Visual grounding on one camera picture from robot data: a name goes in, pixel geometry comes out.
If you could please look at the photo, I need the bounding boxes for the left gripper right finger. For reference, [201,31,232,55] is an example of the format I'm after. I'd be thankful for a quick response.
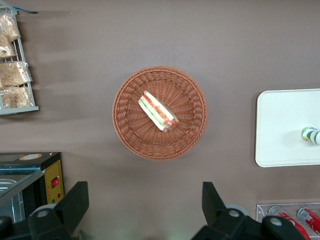
[191,181,262,240]

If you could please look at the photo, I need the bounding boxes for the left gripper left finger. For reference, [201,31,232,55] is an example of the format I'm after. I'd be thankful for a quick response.
[28,181,90,240]

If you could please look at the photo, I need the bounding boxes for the green gum bottle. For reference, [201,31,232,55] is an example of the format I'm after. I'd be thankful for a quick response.
[300,125,320,146]

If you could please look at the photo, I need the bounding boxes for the cream plastic tray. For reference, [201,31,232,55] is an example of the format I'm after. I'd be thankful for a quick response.
[254,88,320,168]

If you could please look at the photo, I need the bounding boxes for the clear acrylic bottle rack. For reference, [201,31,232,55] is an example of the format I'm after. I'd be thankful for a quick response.
[256,202,320,240]

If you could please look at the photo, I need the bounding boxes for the red cola bottle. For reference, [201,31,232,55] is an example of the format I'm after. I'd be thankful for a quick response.
[268,206,312,240]
[296,206,320,237]

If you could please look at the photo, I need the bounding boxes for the round brown wicker basket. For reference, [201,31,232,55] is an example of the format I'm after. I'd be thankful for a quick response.
[111,65,209,162]

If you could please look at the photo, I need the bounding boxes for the wrapped triangle sandwich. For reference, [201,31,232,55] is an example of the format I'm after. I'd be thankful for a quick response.
[138,90,180,133]

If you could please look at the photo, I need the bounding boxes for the bagged bread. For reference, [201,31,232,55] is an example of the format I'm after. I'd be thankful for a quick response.
[0,34,18,59]
[0,12,22,42]
[0,85,35,110]
[0,61,33,88]

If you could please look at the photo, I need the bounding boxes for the grey wire rack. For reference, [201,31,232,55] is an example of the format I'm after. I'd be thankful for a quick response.
[0,6,40,116]

